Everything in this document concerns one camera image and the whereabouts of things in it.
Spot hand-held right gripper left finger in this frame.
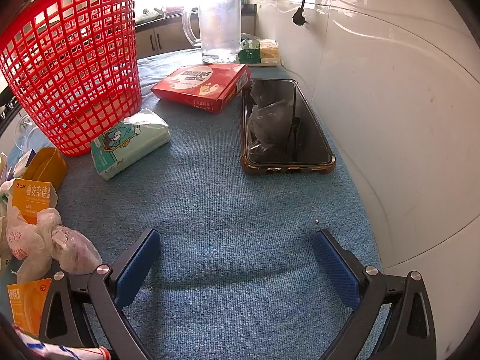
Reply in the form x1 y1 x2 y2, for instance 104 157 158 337
38 228 162 360

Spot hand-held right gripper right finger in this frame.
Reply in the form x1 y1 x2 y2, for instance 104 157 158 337
313 229 437 360

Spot clear plastic bag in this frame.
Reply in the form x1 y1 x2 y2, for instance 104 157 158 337
50 225 103 274

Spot white plastic bag red print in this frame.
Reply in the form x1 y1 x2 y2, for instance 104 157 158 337
0 206 62 286

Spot green tissue pack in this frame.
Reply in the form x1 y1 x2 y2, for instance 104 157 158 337
90 108 172 181

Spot yellow cardboard box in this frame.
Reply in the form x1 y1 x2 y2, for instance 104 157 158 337
22 147 69 192

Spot red plastic mesh basket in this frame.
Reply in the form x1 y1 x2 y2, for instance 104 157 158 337
0 0 146 157

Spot blue table mat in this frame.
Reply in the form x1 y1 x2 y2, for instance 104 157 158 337
0 47 391 360

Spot striped printed clothing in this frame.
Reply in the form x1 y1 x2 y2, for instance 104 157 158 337
13 326 113 360

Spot orange and white medicine box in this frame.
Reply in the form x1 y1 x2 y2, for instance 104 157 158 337
8 177 59 226

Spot black smartphone in clear case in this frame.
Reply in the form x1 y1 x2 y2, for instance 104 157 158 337
240 78 336 176

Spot small white and blue box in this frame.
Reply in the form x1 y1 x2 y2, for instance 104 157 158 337
13 149 36 179

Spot clear glass vessel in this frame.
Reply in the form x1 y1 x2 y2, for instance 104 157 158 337
13 114 49 151

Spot red flat cardboard box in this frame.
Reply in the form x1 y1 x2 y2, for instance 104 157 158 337
151 63 252 114

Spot beige lower kitchen cabinets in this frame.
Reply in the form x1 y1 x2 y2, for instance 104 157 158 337
135 19 203 61

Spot yellow and green packet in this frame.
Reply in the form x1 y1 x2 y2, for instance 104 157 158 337
237 38 283 67

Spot clear plastic pitcher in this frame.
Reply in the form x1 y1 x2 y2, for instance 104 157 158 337
182 0 242 64

